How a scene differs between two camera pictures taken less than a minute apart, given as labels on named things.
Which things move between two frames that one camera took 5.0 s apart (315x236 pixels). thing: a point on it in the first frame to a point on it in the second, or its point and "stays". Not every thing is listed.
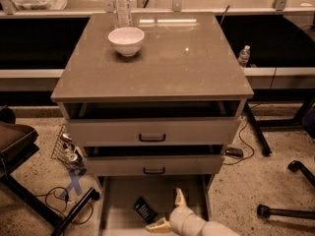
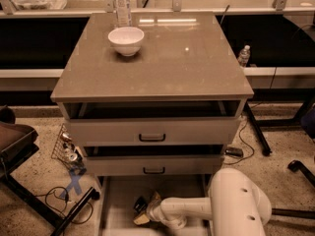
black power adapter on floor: x=236 y=151 stays
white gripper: x=177 y=217 to x=154 y=209
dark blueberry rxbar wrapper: x=145 y=209 stays
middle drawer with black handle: x=155 y=165 stays
